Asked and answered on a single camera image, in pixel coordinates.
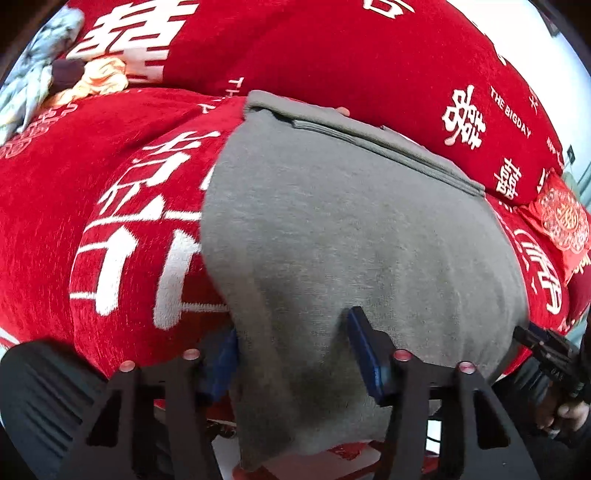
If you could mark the dark maroon cloth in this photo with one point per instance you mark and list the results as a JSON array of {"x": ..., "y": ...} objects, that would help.
[{"x": 67, "y": 74}]

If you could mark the small red embroidered pillow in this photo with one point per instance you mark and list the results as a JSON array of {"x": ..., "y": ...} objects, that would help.
[{"x": 558, "y": 221}]

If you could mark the red printed sofa backrest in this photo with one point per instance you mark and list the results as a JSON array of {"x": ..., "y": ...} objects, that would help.
[{"x": 323, "y": 46}]

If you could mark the person's right hand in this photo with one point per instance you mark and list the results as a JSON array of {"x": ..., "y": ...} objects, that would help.
[{"x": 572, "y": 417}]

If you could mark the grey knit sweater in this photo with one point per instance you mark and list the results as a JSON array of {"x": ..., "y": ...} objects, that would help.
[{"x": 346, "y": 230}]

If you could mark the red printed sofa seat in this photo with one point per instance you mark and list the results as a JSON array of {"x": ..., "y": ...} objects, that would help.
[{"x": 69, "y": 184}]

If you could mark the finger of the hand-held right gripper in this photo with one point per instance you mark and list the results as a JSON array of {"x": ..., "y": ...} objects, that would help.
[
  {"x": 539, "y": 328},
  {"x": 524, "y": 337}
]

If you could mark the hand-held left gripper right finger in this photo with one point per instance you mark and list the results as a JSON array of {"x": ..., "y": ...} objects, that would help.
[{"x": 364, "y": 350}]

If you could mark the orange cream crumpled cloth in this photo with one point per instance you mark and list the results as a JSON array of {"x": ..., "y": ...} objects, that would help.
[{"x": 101, "y": 76}]

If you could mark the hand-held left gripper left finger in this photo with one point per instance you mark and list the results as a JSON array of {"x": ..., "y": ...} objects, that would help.
[{"x": 221, "y": 364}]

